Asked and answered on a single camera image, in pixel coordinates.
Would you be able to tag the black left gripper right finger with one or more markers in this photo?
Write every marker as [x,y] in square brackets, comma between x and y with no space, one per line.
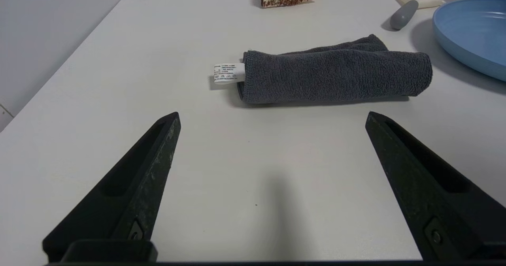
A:
[431,195]

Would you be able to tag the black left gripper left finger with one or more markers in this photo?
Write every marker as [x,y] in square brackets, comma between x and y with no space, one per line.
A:
[130,195]

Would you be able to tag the blue plate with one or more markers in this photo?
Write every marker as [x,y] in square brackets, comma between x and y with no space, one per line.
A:
[474,33]

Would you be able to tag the rolled dark grey towel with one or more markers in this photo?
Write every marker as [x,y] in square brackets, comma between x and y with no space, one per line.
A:
[336,74]

